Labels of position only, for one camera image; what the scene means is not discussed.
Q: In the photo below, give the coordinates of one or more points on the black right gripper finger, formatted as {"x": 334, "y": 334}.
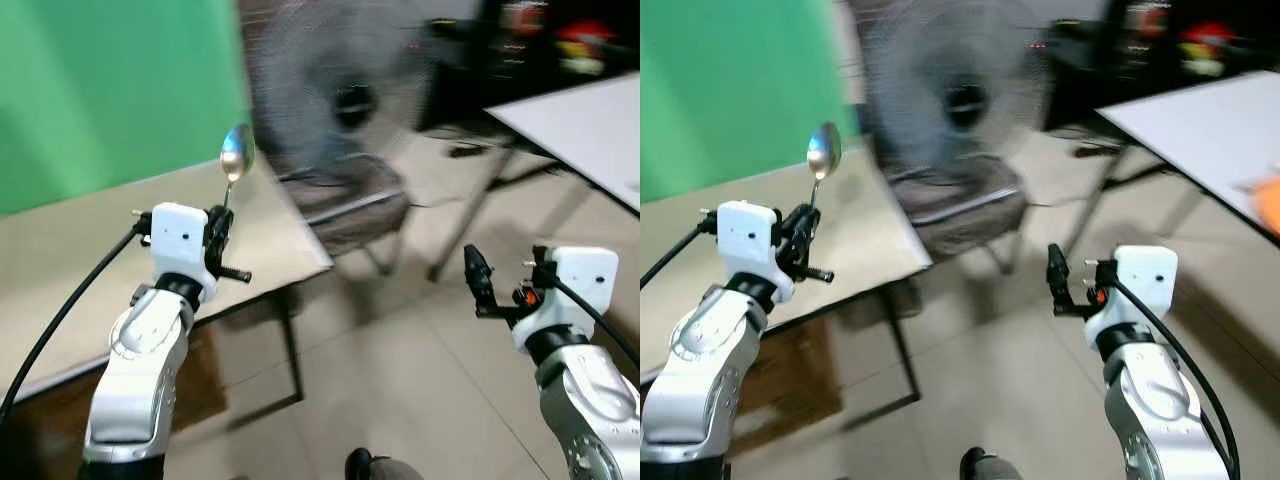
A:
{"x": 479, "y": 275}
{"x": 1059, "y": 272}

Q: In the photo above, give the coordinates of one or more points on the shiny metal spoon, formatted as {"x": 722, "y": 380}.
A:
{"x": 237, "y": 152}
{"x": 824, "y": 150}

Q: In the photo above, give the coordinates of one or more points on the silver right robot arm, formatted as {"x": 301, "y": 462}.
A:
{"x": 590, "y": 400}
{"x": 1160, "y": 400}

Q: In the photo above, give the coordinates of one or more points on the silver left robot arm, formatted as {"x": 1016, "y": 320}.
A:
{"x": 135, "y": 370}
{"x": 700, "y": 370}

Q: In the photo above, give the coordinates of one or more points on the grey cushioned metal chair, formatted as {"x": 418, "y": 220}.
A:
{"x": 350, "y": 200}
{"x": 965, "y": 200}

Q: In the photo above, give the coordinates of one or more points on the green backdrop screen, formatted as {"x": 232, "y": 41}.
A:
{"x": 730, "y": 90}
{"x": 110, "y": 90}

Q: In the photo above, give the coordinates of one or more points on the black round standing fan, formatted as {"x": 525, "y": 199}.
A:
{"x": 955, "y": 90}
{"x": 340, "y": 90}

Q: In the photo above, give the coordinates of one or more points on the white table with metal legs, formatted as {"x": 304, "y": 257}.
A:
{"x": 590, "y": 125}
{"x": 1210, "y": 125}

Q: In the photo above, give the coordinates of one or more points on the orange flat object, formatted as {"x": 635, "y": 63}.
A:
{"x": 1265, "y": 205}

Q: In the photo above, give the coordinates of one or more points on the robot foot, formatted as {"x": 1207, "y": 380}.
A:
{"x": 990, "y": 466}
{"x": 375, "y": 466}

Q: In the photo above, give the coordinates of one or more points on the black shelf cabinet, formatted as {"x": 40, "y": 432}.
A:
{"x": 1130, "y": 60}
{"x": 520, "y": 60}

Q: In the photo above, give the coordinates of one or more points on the red and yellow shelf item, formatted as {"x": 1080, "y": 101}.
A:
{"x": 1205, "y": 45}
{"x": 585, "y": 45}

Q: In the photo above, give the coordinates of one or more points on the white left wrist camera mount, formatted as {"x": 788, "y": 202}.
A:
{"x": 178, "y": 240}
{"x": 745, "y": 240}

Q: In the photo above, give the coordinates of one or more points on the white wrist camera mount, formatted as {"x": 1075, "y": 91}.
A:
{"x": 1140, "y": 285}
{"x": 580, "y": 285}
{"x": 178, "y": 240}
{"x": 745, "y": 240}

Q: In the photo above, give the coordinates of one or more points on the beige table with black frame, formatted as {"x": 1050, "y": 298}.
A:
{"x": 850, "y": 235}
{"x": 80, "y": 260}

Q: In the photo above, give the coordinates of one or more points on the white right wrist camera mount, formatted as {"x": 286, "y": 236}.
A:
{"x": 1140, "y": 285}
{"x": 580, "y": 285}

